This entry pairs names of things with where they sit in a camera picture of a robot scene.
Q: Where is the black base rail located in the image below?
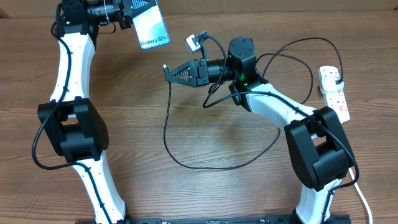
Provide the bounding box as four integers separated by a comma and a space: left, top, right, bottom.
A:
123, 215, 299, 224

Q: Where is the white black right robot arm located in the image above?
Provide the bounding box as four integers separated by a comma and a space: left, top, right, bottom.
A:
164, 37, 358, 223

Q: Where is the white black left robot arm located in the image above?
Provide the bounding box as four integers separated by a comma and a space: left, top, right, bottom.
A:
32, 1, 157, 223

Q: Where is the white power strip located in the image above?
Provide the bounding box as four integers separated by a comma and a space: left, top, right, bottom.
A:
318, 65, 350, 124

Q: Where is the black charging cable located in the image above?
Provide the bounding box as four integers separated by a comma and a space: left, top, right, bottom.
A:
162, 37, 345, 170

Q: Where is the white power strip cord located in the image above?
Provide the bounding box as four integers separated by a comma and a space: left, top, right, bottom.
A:
348, 167, 374, 224

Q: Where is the Samsung Galaxy smartphone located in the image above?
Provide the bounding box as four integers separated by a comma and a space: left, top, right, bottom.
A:
132, 0, 170, 50

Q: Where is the white charger plug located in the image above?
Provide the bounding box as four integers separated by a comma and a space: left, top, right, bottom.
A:
320, 77, 345, 94

